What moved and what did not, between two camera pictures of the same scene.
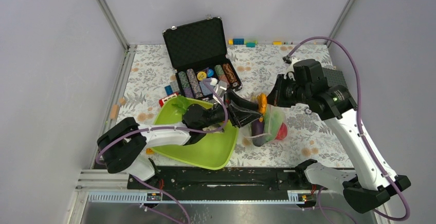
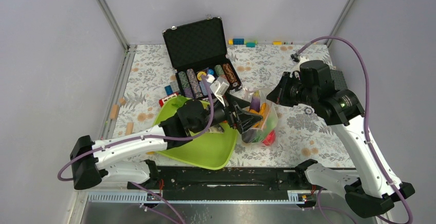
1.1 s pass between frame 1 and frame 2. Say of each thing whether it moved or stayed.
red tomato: moved
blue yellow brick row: stayed
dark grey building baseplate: stayed
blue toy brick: stayed
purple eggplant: moved
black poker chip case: stayed
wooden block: stayed
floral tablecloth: stayed
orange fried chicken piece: moved
